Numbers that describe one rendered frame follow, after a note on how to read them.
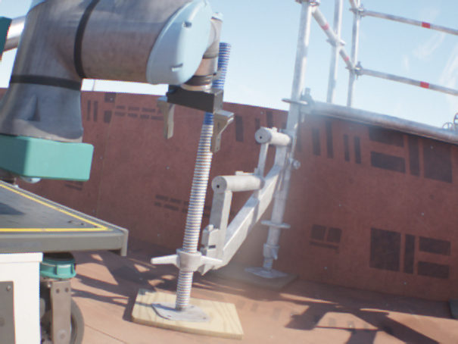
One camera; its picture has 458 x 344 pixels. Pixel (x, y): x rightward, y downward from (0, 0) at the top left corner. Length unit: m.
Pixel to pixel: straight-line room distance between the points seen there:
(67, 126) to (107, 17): 0.19
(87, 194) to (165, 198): 0.49
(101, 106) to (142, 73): 1.97
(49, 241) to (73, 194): 2.03
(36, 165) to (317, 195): 1.64
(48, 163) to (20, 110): 0.10
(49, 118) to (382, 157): 1.65
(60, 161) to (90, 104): 1.99
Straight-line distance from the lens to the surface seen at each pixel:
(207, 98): 1.23
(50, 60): 0.80
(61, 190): 2.86
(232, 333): 1.37
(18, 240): 0.74
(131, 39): 0.74
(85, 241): 0.84
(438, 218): 2.19
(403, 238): 2.20
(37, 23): 0.82
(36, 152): 0.76
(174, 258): 1.40
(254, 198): 1.84
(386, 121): 2.07
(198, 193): 1.39
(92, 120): 2.74
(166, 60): 0.73
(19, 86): 0.81
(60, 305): 0.93
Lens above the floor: 0.49
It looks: 3 degrees down
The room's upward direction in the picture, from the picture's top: 10 degrees clockwise
